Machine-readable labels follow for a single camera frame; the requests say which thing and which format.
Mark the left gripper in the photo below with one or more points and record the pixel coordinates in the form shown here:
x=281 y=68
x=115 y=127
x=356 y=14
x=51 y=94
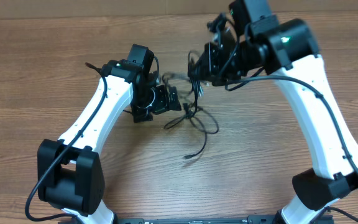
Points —
x=163 y=104

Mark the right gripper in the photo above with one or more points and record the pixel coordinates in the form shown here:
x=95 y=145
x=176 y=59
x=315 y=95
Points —
x=206 y=63

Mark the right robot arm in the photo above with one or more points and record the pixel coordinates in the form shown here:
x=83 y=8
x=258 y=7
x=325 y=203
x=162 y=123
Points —
x=250 y=45

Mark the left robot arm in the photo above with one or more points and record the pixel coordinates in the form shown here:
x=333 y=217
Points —
x=70 y=175

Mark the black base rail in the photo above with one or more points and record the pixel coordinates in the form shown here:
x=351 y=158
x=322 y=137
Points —
x=251 y=219

